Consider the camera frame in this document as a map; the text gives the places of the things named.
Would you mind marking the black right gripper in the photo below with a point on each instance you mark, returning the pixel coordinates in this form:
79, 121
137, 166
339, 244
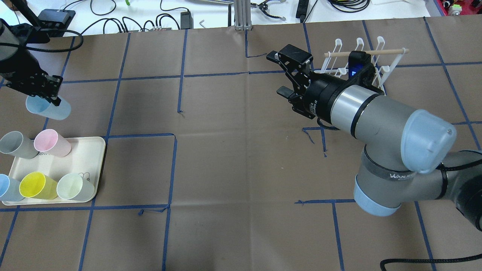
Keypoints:
319, 97

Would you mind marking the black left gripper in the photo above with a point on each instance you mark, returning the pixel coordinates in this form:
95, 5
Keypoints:
19, 70

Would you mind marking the light blue plastic cup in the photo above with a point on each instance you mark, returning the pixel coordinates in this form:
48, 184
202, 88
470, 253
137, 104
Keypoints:
42, 107

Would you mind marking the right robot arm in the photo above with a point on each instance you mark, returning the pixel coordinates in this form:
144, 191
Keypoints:
407, 154

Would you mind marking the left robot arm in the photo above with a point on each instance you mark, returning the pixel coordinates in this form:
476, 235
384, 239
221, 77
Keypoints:
10, 44

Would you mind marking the pink plastic cup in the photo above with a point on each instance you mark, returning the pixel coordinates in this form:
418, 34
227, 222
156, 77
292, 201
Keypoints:
51, 142

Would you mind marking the wooden rack dowel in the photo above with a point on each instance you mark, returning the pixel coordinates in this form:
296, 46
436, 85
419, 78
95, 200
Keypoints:
374, 52

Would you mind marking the grey plastic cup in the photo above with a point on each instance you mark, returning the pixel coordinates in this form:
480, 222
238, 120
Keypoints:
17, 144

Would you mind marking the yellow plastic cup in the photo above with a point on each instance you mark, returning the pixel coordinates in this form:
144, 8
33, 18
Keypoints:
38, 186

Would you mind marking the pale cream plastic cup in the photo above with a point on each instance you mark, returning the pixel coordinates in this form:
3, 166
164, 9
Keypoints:
76, 187

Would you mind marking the cream plastic tray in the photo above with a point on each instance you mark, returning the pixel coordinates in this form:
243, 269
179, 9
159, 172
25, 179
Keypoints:
86, 158

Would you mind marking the black power adapter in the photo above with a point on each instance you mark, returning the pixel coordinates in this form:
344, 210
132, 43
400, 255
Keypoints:
186, 20

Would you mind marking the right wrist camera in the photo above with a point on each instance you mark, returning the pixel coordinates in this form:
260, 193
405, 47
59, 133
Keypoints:
361, 72

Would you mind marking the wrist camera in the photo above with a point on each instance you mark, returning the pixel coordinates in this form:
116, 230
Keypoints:
28, 34
361, 72

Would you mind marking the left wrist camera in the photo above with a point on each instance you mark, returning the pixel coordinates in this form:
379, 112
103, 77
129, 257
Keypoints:
28, 34

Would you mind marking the aluminium frame post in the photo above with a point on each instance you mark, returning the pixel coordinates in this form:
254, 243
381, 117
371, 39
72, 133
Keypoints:
242, 9

